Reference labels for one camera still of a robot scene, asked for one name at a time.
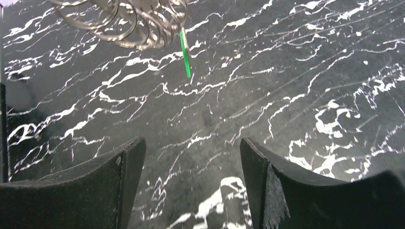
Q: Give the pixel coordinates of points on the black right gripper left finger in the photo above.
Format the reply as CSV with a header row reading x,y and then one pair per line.
x,y
96,194

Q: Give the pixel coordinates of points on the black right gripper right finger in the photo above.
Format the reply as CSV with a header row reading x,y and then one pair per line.
x,y
284,195

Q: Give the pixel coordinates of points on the green tagged key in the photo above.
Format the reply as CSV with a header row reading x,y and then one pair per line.
x,y
185,51

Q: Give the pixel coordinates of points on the round metal key organizer disc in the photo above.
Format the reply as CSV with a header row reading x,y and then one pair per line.
x,y
132,24

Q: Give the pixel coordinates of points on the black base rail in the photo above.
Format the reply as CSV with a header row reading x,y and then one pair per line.
x,y
3,130

